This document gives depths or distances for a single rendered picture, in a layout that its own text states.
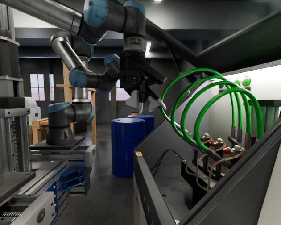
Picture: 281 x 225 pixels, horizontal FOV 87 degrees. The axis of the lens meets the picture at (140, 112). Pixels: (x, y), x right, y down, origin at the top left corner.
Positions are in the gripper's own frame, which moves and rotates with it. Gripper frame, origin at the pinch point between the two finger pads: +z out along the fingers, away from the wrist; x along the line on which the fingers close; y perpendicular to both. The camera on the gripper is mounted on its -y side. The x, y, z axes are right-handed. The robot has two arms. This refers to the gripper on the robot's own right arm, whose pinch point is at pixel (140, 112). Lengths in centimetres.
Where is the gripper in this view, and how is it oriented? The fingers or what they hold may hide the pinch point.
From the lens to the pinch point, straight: 52.6
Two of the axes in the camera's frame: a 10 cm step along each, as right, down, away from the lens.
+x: 1.7, 0.9, -9.8
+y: -9.9, 0.1, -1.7
